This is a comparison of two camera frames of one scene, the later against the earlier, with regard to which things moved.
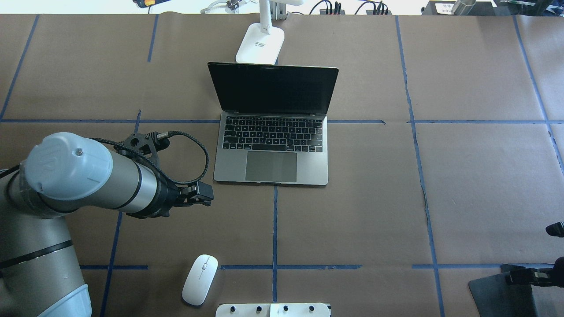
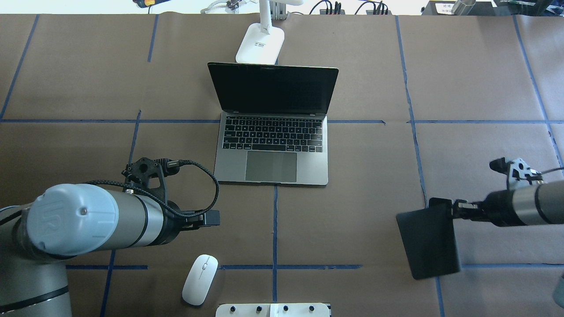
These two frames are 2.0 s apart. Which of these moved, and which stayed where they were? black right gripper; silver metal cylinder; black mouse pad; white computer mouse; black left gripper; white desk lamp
Moved: black mouse pad; black left gripper; black right gripper
Stayed: white desk lamp; white computer mouse; silver metal cylinder
